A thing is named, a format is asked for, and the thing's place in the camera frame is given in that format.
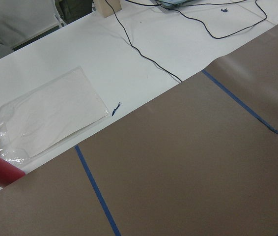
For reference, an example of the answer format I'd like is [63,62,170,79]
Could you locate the brown paper table cover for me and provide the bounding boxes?
[0,25,278,236]

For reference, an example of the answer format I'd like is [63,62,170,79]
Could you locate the wooden block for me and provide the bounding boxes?
[93,0,122,18]

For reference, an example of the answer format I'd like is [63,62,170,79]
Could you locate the clear bag of white sheets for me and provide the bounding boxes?
[0,67,110,167]

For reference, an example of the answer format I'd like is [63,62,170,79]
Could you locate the black cable on table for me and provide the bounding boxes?
[104,0,268,83]

